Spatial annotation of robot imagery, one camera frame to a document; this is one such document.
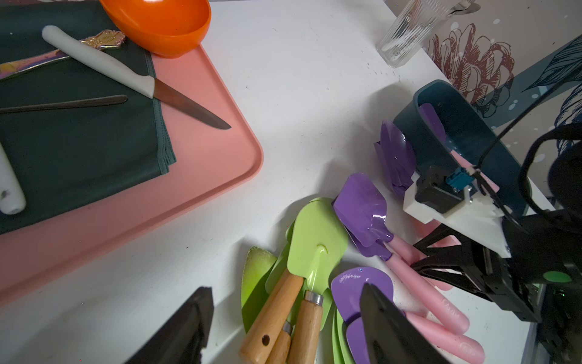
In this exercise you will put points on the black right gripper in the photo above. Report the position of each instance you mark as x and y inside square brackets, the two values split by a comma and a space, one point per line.
[459, 261]

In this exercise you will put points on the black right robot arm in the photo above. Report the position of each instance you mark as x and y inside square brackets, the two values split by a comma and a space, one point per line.
[541, 281]

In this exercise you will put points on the green shovel wooden handle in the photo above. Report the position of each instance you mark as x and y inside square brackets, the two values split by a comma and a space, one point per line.
[257, 268]
[317, 244]

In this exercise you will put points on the purple shovel front pink handle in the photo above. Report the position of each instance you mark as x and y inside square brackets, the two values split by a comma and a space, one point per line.
[347, 289]

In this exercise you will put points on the metal spoon white handle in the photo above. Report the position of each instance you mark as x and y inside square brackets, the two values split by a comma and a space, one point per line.
[13, 200]

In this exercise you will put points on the iridescent spoon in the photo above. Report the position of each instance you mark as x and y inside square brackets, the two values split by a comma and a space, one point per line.
[107, 39]

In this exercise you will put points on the orange plastic bowl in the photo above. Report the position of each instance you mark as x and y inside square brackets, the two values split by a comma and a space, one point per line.
[167, 28]

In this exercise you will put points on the dark green cloth napkin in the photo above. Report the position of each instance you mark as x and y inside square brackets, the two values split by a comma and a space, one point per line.
[66, 159]

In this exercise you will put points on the purple shovel pink handle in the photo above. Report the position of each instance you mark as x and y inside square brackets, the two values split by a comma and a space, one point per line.
[362, 209]
[347, 289]

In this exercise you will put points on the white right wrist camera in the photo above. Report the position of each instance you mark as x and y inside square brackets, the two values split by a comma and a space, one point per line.
[474, 215]

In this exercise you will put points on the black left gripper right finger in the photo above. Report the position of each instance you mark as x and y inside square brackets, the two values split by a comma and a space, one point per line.
[389, 336]

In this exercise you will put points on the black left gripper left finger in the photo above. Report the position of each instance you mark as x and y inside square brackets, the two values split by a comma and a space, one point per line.
[183, 337]

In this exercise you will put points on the teal storage tray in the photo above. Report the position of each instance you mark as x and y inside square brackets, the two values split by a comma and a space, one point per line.
[469, 134]

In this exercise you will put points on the pink cutting board tray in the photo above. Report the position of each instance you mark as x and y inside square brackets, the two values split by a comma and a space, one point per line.
[209, 163]

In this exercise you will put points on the clear glass with cutlery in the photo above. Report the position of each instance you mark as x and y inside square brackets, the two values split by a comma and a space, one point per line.
[418, 21]

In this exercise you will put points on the white handled knife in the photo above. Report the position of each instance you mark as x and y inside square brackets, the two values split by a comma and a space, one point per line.
[148, 86]

